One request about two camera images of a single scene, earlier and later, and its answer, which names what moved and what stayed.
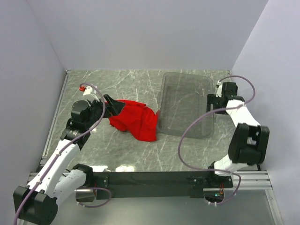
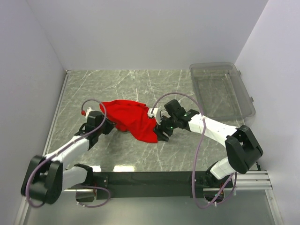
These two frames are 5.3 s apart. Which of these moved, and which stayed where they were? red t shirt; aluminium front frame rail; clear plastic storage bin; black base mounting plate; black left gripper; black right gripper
Moved: clear plastic storage bin; black right gripper; black left gripper
Stayed: black base mounting plate; aluminium front frame rail; red t shirt
